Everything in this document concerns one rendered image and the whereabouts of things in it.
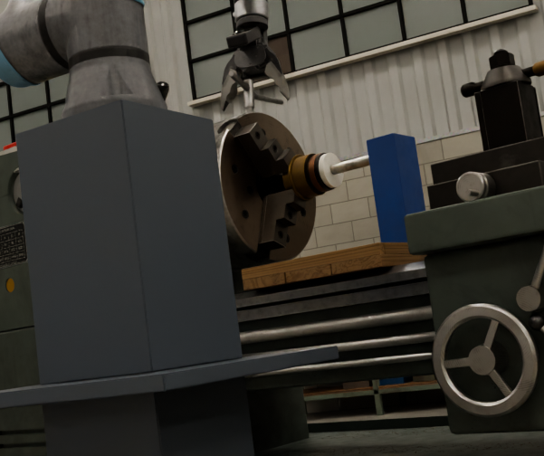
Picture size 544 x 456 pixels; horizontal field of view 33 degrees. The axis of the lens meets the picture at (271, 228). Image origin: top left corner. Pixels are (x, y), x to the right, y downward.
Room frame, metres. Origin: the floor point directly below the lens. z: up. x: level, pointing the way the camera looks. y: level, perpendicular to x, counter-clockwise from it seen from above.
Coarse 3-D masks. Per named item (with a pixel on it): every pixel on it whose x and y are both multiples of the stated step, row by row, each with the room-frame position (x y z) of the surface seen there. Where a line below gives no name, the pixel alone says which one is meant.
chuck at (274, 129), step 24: (240, 120) 1.77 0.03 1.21; (264, 120) 1.84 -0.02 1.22; (216, 144) 1.73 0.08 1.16; (288, 144) 1.89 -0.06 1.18; (240, 168) 1.76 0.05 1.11; (240, 192) 1.75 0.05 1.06; (264, 192) 1.90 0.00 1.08; (240, 216) 1.74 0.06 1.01; (312, 216) 1.94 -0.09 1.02; (240, 240) 1.75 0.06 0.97; (288, 240) 1.86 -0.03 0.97; (240, 264) 1.84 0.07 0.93; (264, 264) 1.84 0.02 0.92
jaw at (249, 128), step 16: (224, 128) 1.77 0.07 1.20; (240, 128) 1.77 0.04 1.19; (256, 128) 1.75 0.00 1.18; (240, 144) 1.76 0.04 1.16; (256, 144) 1.74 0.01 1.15; (272, 144) 1.75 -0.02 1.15; (256, 160) 1.77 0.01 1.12; (272, 160) 1.76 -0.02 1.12; (288, 160) 1.75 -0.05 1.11; (256, 176) 1.80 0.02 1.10
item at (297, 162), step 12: (300, 156) 1.77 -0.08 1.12; (312, 156) 1.74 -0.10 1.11; (288, 168) 1.75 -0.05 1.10; (300, 168) 1.73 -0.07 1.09; (312, 168) 1.72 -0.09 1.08; (288, 180) 1.77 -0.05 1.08; (300, 180) 1.74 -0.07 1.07; (312, 180) 1.73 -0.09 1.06; (300, 192) 1.76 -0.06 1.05; (312, 192) 1.75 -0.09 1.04; (324, 192) 1.77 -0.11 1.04
